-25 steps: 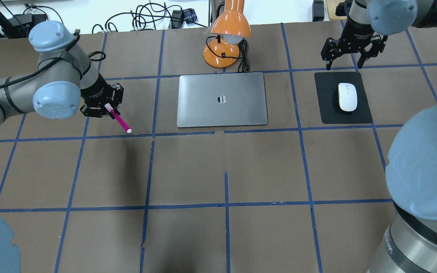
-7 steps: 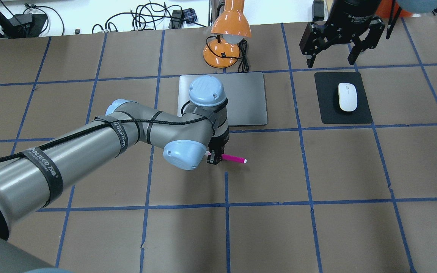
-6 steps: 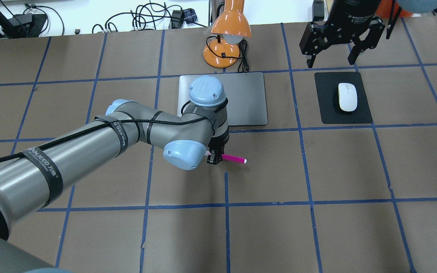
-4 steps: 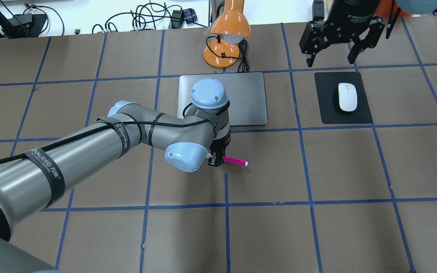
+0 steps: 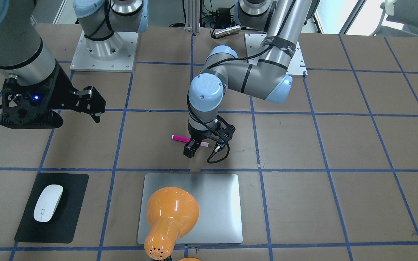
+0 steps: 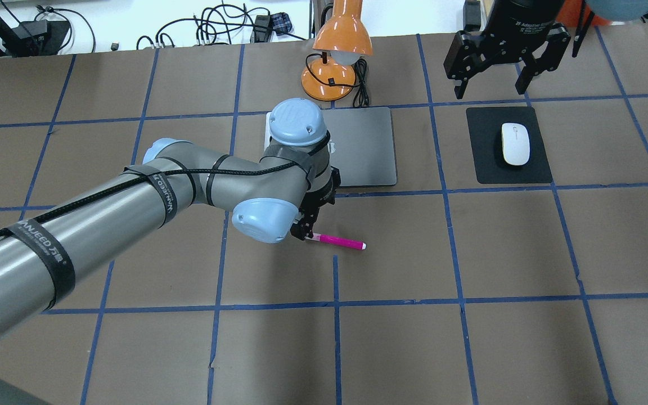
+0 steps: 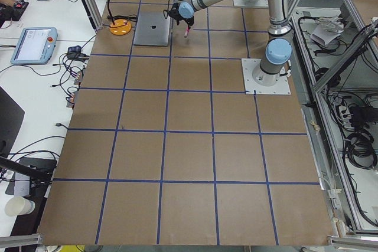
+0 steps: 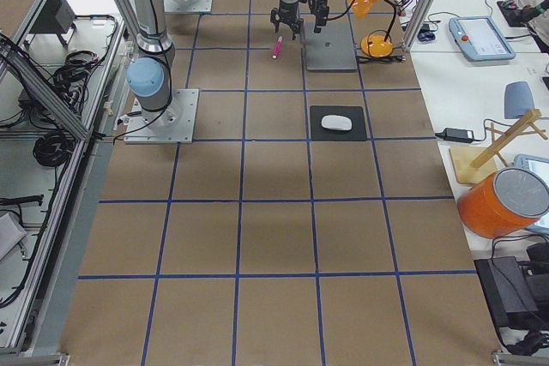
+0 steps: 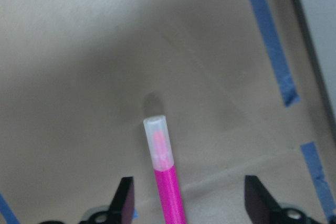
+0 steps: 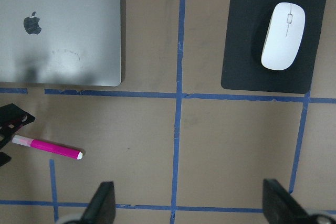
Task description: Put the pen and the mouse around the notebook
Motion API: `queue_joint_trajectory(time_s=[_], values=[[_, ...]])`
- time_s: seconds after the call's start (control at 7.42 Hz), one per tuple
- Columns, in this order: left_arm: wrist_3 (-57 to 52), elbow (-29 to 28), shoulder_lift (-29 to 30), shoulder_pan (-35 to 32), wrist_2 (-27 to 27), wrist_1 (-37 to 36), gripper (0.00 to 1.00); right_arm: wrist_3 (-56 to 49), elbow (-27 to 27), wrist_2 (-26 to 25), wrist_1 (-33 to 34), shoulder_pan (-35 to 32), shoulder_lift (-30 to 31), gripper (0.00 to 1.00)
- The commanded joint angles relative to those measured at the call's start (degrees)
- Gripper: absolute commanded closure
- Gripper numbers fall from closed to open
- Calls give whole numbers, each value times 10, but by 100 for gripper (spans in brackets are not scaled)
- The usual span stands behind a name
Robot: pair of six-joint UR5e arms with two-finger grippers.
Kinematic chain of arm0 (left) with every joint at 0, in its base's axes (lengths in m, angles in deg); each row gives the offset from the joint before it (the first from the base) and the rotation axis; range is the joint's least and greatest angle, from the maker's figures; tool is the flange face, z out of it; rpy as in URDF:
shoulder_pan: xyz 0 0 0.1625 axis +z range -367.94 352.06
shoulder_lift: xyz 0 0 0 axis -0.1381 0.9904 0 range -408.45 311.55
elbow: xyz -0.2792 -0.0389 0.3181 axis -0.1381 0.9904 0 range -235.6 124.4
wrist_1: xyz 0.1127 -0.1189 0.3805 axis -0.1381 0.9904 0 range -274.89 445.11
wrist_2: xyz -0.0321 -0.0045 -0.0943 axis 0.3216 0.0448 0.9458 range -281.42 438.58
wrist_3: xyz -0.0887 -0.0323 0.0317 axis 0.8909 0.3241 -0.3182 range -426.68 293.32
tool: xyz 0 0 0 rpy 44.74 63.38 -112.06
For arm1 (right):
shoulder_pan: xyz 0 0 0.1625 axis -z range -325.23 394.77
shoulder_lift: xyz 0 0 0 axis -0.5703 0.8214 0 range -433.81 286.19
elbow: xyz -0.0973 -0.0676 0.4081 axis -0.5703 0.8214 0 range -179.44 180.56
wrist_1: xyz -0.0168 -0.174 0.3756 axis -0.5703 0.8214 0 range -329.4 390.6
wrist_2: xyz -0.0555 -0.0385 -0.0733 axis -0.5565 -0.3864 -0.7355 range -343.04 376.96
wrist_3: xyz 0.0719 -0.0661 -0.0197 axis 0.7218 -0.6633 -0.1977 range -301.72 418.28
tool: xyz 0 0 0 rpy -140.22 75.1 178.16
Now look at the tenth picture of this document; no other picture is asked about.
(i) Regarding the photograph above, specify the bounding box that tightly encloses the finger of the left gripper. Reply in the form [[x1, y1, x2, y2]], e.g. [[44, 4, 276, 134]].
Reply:
[[0, 152, 12, 167], [1, 103, 35, 148]]

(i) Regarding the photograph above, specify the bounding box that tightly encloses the black mousepad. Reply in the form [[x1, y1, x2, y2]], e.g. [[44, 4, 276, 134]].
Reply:
[[221, 0, 326, 94]]

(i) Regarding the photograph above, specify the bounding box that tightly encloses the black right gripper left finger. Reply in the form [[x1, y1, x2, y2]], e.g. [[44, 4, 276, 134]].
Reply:
[[80, 182, 116, 224]]

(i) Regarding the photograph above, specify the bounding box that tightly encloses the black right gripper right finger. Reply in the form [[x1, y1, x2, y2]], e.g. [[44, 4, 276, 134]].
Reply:
[[262, 179, 311, 224]]

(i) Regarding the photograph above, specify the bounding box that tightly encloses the white computer mouse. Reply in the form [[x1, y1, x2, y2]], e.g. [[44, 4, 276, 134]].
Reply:
[[261, 2, 306, 71]]

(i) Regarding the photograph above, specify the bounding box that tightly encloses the silver apple laptop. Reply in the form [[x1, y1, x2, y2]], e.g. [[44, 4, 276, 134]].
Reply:
[[1, 0, 122, 87]]

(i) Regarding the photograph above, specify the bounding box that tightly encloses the pink highlighter pen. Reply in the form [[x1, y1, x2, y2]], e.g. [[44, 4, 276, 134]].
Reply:
[[12, 135, 83, 160]]

